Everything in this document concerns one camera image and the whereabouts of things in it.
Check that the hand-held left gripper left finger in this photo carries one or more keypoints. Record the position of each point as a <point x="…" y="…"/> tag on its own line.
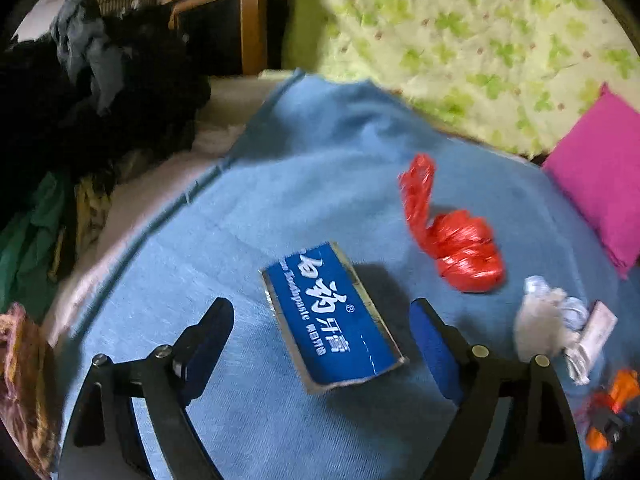
<point x="205" y="355"/>

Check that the white tissue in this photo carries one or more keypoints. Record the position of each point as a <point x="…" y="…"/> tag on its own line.
<point x="540" y="320"/>

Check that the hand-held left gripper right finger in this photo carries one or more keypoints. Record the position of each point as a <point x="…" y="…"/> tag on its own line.
<point x="435" y="355"/>

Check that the brown patterned cloth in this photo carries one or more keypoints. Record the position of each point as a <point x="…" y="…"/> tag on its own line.
<point x="25" y="385"/>

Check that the pink pillow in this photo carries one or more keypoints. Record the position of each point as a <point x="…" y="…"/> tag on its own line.
<point x="600" y="185"/>

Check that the long toothpaste carton box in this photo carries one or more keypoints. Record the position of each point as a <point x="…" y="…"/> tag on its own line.
<point x="330" y="320"/>

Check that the blue blanket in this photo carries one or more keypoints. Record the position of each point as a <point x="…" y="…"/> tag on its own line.
<point x="325" y="185"/>

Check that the wooden cabinet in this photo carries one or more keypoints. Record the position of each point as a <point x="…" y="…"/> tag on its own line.
<point x="250" y="25"/>

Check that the grey blue cloth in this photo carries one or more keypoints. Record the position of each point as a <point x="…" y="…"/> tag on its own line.
<point x="85" y="40"/>

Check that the yellow patterned cloth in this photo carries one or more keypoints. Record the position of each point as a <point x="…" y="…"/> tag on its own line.
<point x="92" y="210"/>

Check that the green floral quilt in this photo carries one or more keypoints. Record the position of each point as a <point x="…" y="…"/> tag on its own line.
<point x="475" y="35"/>

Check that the orange snack wrapper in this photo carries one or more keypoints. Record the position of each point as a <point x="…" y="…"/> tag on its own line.
<point x="622" y="385"/>

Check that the pile of dark clothes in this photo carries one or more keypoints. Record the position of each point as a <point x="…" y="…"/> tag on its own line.
<point x="150" y="85"/>

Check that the green cloth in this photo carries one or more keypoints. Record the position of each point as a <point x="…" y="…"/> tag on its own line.
<point x="30" y="240"/>

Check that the red plastic bag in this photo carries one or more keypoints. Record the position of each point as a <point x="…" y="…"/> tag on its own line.
<point x="465" y="250"/>

